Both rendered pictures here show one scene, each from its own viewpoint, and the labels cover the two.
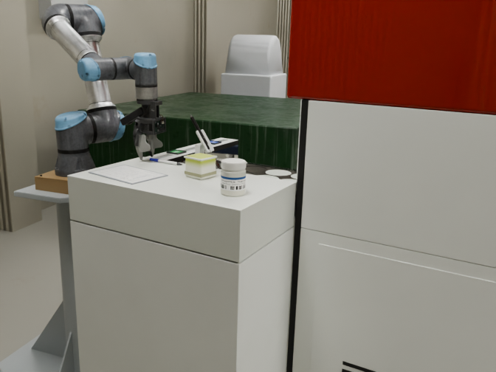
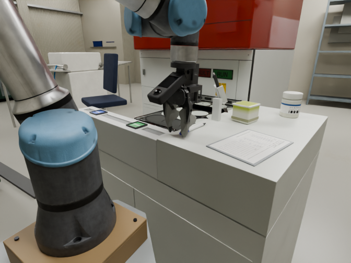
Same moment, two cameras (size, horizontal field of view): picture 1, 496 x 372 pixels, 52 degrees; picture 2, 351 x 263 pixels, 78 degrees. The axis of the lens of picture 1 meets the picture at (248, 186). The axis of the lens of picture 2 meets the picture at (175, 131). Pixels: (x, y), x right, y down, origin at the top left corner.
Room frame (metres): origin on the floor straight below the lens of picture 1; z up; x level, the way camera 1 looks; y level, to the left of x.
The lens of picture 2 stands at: (1.66, 0.98, 1.21)
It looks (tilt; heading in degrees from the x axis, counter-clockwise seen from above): 20 degrees down; 283
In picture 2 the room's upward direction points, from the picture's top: straight up
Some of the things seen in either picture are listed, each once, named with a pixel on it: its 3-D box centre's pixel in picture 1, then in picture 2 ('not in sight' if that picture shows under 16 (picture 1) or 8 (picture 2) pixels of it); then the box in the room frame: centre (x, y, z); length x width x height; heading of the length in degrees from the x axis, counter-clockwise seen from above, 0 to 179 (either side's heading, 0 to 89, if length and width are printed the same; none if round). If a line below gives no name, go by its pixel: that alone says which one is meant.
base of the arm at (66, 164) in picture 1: (74, 159); (74, 205); (1.93, 0.67, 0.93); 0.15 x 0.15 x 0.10
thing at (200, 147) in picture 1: (204, 150); (219, 102); (1.67, 0.15, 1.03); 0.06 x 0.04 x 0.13; 61
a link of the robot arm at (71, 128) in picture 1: (73, 129); (63, 151); (1.94, 0.67, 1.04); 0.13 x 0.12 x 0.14; 133
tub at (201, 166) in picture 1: (200, 166); (245, 111); (1.58, 0.15, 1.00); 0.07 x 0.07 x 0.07; 53
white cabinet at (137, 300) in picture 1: (227, 300); (184, 214); (1.82, 0.07, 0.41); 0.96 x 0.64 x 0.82; 151
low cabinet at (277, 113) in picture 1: (228, 147); not in sight; (4.86, 0.20, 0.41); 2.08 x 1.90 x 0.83; 160
